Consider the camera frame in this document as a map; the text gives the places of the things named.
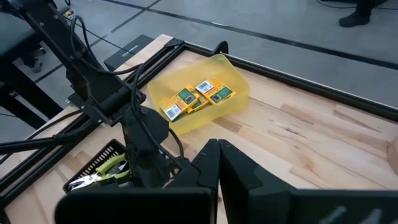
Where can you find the black slotted plastic basket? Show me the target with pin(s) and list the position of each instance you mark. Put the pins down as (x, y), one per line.
(112, 146)

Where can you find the black frame bracket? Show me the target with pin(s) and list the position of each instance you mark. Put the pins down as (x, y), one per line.
(222, 48)

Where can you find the person's foot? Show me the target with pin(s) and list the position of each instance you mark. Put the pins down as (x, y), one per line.
(357, 17)

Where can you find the black cardboard box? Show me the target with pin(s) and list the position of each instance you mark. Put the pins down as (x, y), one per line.
(129, 53)

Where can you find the black chair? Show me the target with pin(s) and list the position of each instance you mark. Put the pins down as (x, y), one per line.
(15, 37)

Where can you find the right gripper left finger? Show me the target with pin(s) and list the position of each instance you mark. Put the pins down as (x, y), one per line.
(140, 205)

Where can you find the yellow translucent plastic bin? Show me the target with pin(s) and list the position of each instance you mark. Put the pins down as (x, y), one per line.
(192, 71)

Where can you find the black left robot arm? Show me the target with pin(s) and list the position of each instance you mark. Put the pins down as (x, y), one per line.
(93, 84)

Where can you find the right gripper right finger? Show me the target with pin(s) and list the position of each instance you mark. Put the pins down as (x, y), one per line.
(264, 202)

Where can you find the yellow black connector device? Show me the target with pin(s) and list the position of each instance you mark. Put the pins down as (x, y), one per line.
(69, 13)

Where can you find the black aluminium table frame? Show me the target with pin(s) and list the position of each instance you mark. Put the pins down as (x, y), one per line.
(311, 90)

